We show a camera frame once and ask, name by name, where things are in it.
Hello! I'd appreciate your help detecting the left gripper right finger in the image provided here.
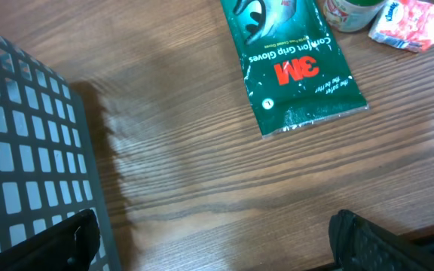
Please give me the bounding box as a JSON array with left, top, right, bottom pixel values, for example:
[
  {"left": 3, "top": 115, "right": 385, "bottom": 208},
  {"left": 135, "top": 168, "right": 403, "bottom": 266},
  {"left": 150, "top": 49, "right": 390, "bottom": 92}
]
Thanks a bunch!
[{"left": 329, "top": 209, "right": 434, "bottom": 270}]

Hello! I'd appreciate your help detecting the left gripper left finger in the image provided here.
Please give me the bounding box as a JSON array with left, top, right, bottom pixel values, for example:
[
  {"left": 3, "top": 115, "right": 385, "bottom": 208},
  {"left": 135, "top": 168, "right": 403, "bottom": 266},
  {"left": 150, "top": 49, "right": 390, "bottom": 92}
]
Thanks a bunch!
[{"left": 0, "top": 209, "right": 100, "bottom": 271}]

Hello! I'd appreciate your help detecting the green 3M gloves packet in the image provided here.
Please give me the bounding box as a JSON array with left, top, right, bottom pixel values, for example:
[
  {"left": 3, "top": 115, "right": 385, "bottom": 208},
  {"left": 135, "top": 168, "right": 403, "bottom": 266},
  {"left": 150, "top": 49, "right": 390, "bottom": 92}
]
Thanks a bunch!
[{"left": 221, "top": 0, "right": 368, "bottom": 137}]

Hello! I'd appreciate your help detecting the orange Kleenex tissue pack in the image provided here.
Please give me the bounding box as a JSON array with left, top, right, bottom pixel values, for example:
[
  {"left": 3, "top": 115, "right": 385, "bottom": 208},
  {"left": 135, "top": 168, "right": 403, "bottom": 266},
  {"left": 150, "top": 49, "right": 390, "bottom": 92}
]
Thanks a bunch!
[{"left": 368, "top": 0, "right": 434, "bottom": 53}]

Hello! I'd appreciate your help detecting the green lid glass jar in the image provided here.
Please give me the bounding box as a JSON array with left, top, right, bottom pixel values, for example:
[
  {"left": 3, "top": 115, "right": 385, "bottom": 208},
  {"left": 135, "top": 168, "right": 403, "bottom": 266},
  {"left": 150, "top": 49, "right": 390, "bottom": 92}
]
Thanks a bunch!
[{"left": 323, "top": 0, "right": 386, "bottom": 32}]

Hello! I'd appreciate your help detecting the grey plastic mesh basket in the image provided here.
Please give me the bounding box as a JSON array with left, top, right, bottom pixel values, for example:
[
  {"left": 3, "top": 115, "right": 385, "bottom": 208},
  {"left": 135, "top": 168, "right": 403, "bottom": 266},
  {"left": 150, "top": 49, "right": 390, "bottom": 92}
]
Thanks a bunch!
[{"left": 0, "top": 36, "right": 121, "bottom": 270}]

